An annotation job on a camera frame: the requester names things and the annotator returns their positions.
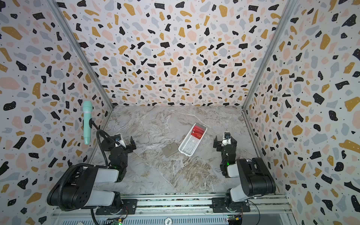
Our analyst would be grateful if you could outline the stack of red cards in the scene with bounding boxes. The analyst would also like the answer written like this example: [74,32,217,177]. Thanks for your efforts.
[191,125,206,140]

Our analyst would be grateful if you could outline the white plastic mesh basket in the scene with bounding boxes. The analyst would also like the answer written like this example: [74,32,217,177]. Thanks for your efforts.
[178,123,207,157]

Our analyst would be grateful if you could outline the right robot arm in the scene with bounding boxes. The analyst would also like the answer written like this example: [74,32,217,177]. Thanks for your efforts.
[211,132,276,214]

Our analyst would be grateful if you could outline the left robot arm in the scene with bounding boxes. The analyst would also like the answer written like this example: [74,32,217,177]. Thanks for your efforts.
[47,135,137,215]

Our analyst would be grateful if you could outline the black microphone stand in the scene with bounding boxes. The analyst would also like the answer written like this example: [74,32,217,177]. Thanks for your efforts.
[89,118,100,130]

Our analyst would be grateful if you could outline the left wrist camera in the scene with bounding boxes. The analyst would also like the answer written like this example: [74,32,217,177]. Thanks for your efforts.
[113,134,125,146]

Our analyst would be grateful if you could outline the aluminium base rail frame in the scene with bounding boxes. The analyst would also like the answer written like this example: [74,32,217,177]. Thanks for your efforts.
[52,193,296,225]

